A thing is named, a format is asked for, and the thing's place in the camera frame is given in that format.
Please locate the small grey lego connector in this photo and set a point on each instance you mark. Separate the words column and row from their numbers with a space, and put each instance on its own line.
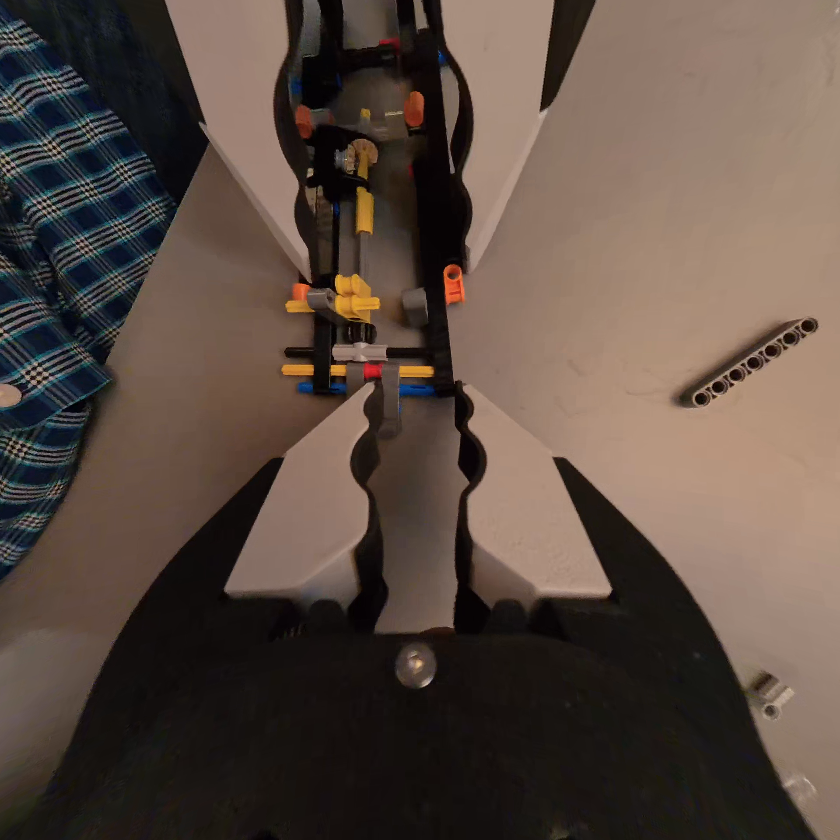
column 768, row 695

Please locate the blue denim jeans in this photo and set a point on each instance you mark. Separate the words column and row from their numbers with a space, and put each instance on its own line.
column 131, row 79

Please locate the grey lego beam with holes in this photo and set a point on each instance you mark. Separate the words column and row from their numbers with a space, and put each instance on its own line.
column 748, row 362

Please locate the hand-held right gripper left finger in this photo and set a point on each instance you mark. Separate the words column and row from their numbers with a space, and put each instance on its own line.
column 295, row 525

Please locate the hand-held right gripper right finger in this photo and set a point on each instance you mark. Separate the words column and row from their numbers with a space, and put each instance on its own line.
column 538, row 525

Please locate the blue plaid shirt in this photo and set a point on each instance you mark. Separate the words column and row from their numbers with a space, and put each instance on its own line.
column 65, row 229

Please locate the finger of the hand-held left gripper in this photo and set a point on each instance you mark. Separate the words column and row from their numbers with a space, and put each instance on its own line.
column 505, row 79
column 229, row 79

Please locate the small clear lego piece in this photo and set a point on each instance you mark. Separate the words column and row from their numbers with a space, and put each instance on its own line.
column 799, row 789

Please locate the multicoloured lego chassis assembly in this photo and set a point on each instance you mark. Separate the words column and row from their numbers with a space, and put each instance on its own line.
column 364, row 210

